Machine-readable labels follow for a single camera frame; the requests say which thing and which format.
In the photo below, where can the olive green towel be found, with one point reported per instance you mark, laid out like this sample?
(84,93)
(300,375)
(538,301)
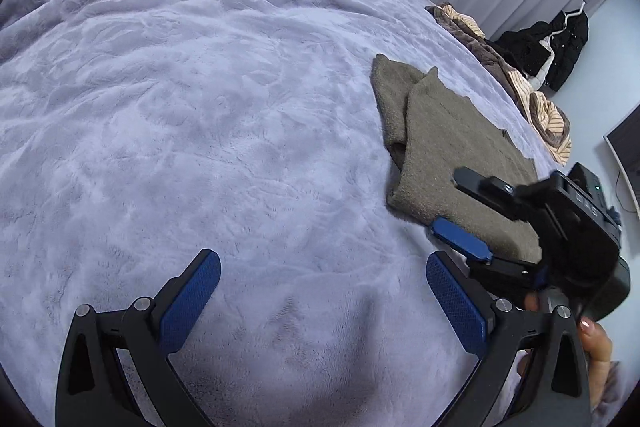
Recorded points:
(440,142)

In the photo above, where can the lavender plush blanket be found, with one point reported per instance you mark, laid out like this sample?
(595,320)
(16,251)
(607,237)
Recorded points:
(200,107)

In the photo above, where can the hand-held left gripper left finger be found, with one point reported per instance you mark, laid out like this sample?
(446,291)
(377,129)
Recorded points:
(190,302)

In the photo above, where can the person's right hand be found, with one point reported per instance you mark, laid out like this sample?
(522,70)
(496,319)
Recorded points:
(597,344)

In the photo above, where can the white clothes hanger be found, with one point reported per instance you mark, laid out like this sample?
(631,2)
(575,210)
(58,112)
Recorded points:
(575,11)

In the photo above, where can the brown striped bedding pile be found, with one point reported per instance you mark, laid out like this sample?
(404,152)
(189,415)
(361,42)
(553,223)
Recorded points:
(555,127)

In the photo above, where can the grey brown fleece garment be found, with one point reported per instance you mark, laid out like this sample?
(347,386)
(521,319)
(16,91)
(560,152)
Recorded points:
(480,52)

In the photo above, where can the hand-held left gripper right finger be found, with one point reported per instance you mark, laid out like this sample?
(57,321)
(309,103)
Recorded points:
(456,307)

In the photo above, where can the person's right forearm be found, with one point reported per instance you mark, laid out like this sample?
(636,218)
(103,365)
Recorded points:
(609,382)

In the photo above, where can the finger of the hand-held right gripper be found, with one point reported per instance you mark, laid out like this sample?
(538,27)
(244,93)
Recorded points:
(482,187)
(461,241)

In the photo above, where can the dark monitor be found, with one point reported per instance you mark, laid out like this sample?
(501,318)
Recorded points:
(627,152)

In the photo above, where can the black jacket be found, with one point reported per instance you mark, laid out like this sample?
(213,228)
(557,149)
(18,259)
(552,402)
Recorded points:
(560,52)

